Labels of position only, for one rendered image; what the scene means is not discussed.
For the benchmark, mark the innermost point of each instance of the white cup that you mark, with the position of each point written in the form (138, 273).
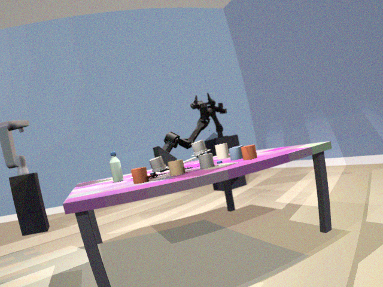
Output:
(222, 151)

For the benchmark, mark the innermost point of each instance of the orange cylinder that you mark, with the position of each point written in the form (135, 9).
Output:
(249, 152)
(140, 175)

